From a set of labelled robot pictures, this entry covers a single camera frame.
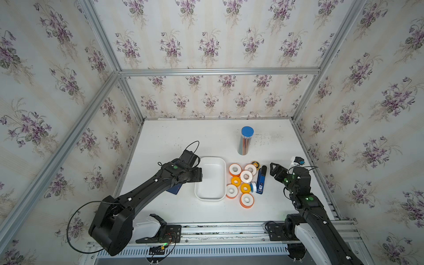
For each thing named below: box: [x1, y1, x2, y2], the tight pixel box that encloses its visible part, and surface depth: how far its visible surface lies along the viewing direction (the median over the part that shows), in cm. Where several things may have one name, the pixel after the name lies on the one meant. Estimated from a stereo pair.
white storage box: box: [194, 156, 227, 202], surface depth 90 cm
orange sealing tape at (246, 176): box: [240, 170, 254, 184], surface depth 90 cm
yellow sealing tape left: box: [231, 176, 242, 188], surface depth 90 cm
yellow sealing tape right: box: [240, 183, 252, 194], surface depth 88 cm
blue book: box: [165, 183, 183, 195], surface depth 87 cm
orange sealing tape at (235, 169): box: [228, 162, 243, 178], surface depth 92 cm
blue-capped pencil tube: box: [237, 125, 255, 156], surface depth 90 cm
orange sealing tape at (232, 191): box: [225, 183, 239, 199], surface depth 86 cm
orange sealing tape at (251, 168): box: [244, 163, 257, 177], surface depth 94 cm
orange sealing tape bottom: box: [239, 192, 255, 209], surface depth 83 cm
